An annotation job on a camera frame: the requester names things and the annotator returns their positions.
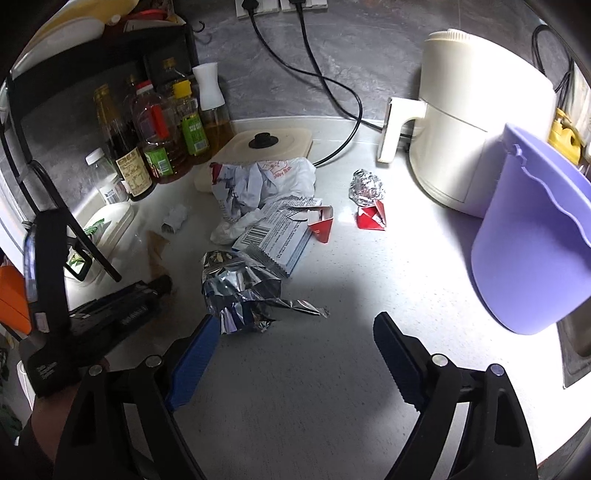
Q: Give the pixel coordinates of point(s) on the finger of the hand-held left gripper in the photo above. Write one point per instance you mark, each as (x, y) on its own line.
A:
(157, 284)

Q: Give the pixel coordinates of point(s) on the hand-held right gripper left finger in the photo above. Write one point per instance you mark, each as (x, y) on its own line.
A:
(194, 360)

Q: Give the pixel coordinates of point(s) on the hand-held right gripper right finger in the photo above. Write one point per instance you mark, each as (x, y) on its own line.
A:
(397, 360)

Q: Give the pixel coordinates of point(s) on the silver foil wrapper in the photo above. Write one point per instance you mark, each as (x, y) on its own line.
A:
(240, 286)

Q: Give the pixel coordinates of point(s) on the blue white snack wrapper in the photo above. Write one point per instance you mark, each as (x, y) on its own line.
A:
(277, 240)

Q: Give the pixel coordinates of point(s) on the white plastic bag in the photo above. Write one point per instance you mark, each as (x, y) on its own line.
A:
(272, 180)

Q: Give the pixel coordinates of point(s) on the purple plastic bucket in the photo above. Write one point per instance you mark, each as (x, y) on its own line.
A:
(521, 240)

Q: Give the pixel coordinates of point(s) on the foil ball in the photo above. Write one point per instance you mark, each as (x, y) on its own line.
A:
(367, 187)

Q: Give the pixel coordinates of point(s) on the person's left forearm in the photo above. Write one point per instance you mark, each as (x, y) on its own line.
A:
(46, 424)

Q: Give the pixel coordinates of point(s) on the brown paper scrap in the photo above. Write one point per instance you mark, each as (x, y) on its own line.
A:
(157, 247)

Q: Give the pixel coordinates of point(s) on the orange object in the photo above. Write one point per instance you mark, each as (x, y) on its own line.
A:
(11, 300)

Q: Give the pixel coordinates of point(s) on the small white paper scrap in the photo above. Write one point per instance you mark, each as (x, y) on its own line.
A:
(175, 218)

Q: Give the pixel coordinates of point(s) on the white dish with green print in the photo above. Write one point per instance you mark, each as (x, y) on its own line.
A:
(111, 218)

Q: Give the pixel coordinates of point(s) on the small clear bottle white cap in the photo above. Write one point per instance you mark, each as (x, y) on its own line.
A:
(108, 182)

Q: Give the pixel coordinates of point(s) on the dark sauce bottle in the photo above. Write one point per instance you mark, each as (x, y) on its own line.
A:
(129, 170)

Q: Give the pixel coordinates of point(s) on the stainless steel sink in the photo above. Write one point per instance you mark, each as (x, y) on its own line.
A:
(577, 341)

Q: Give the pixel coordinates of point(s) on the cream lid with black knob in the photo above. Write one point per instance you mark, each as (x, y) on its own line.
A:
(277, 145)

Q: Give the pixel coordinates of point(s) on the white cap oil dispenser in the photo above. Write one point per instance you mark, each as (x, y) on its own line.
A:
(210, 92)

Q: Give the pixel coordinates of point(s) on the black metal rack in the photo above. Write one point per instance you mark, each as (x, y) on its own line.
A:
(92, 69)

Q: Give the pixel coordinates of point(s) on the white air fryer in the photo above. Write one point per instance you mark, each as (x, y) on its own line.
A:
(471, 115)

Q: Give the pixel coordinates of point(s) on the white plate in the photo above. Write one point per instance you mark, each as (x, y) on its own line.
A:
(60, 41)

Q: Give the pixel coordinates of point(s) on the yellow dish soap bottle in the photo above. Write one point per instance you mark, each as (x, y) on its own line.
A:
(565, 138)

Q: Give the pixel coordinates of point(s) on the yellow plate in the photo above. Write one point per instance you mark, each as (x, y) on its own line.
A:
(78, 11)

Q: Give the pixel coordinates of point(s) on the hanging plastic bag packs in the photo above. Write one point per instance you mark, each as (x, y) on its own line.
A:
(579, 87)

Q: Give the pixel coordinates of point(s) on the white wall socket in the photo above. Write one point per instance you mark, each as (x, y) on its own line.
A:
(251, 8)
(314, 4)

